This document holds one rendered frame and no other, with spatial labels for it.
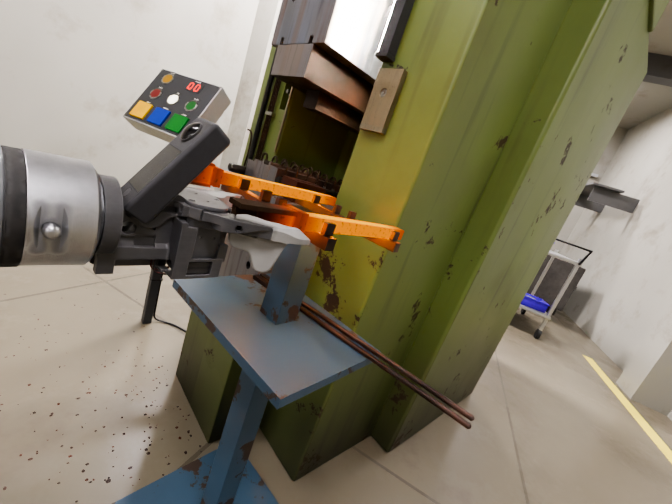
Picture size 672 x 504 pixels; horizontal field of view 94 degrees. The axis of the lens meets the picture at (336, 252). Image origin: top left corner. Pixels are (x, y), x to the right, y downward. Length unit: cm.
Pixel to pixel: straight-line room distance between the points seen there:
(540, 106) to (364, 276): 80
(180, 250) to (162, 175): 7
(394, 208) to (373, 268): 18
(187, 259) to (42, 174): 13
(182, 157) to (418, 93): 72
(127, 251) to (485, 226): 109
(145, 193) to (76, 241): 6
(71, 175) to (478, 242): 114
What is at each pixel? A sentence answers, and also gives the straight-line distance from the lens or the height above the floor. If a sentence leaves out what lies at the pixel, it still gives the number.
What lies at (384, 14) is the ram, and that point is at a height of 154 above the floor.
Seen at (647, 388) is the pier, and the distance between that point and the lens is 412.
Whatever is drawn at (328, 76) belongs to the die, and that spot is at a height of 131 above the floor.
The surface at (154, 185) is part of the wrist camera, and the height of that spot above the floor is 99.
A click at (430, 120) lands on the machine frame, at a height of 124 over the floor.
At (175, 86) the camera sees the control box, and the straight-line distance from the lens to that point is 162.
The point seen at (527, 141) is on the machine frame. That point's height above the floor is 134.
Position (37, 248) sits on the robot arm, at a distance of 31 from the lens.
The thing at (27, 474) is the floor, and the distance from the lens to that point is 137.
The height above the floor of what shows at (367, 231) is 97.
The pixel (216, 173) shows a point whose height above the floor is 98.
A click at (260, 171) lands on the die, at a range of 114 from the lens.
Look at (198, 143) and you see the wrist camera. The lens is 33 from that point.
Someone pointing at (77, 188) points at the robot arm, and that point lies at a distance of 31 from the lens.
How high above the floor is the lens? 106
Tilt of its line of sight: 15 degrees down
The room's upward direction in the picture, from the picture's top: 20 degrees clockwise
